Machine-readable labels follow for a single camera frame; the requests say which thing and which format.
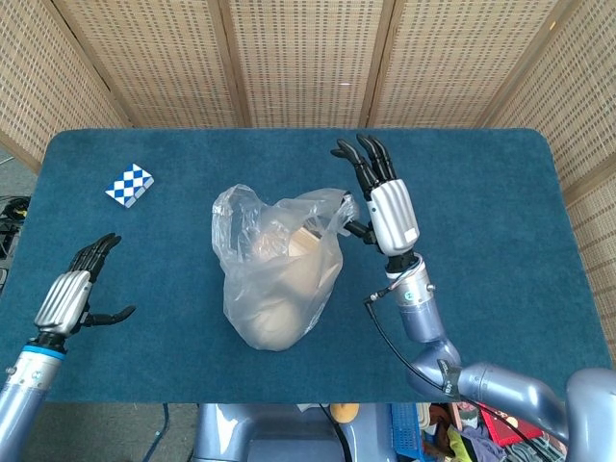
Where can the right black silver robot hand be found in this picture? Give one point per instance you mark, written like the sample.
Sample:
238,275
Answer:
392,216

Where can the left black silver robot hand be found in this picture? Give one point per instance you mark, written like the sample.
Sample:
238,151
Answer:
62,298

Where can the clear plastic bag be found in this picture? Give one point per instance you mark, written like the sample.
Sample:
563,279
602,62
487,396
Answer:
269,289

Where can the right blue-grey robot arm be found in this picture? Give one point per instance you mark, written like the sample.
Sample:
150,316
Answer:
495,385

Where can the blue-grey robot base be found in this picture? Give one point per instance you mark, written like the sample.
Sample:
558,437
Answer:
269,433

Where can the cream round items in bag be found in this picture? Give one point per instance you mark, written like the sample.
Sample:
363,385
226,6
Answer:
308,260

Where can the blue white checkered block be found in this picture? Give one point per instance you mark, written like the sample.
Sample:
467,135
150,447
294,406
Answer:
129,185

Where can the round beige bowl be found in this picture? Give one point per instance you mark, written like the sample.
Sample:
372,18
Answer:
274,327

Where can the woven rattan folding screen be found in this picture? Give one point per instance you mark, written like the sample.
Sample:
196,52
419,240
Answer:
308,58

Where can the yellow-orange round object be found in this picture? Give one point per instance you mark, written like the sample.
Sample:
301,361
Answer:
344,413

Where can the blue plastic crate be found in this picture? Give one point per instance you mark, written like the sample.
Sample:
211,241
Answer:
404,428

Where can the yellow-green cloth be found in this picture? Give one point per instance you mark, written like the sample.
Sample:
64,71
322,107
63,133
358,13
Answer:
457,443

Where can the red booklet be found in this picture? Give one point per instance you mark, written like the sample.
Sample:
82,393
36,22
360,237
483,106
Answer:
500,428

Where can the purple cloth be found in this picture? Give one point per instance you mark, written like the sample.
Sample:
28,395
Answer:
483,445

